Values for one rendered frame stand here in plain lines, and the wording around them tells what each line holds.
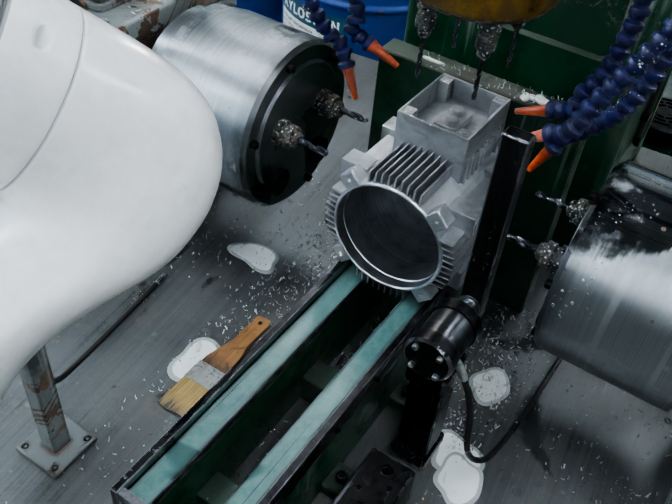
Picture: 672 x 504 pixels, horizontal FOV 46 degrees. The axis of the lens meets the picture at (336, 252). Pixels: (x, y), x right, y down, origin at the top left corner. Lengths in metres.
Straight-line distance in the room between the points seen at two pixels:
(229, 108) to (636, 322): 0.55
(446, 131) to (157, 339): 0.50
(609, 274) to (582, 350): 0.10
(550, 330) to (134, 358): 0.56
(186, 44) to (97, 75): 0.73
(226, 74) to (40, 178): 0.69
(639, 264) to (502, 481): 0.34
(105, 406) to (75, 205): 0.73
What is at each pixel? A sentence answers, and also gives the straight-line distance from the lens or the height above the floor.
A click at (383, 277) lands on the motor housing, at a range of 1.05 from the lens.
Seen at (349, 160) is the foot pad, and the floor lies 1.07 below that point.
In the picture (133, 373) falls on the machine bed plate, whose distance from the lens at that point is 1.12.
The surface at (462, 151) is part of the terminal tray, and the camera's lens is 0.97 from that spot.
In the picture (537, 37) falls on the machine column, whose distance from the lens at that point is 1.15.
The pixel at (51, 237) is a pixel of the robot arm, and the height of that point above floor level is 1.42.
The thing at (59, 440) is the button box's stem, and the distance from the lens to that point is 1.04.
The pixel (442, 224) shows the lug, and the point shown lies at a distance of 0.93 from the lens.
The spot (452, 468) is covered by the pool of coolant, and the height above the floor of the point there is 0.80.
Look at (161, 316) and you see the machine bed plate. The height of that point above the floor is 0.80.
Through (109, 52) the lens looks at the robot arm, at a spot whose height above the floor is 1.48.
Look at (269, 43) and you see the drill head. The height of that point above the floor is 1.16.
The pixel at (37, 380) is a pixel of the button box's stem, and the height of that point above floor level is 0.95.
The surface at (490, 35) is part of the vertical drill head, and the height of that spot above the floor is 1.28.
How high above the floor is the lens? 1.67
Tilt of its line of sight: 43 degrees down
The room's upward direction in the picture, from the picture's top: 6 degrees clockwise
